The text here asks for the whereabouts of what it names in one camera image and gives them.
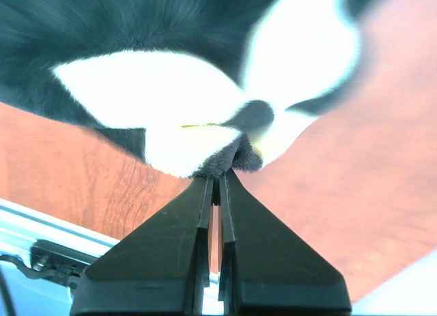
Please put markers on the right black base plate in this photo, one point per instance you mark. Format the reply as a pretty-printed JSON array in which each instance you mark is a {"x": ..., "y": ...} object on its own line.
[{"x": 52, "y": 262}]

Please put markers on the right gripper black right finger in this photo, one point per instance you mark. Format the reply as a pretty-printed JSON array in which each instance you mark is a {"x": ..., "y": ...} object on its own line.
[{"x": 265, "y": 266}]

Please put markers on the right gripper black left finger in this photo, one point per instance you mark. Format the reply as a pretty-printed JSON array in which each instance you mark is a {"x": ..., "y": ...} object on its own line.
[{"x": 161, "y": 268}]

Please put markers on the black floral plush pillowcase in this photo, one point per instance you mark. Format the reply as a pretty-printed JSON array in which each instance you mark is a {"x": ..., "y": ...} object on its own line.
[{"x": 192, "y": 88}]

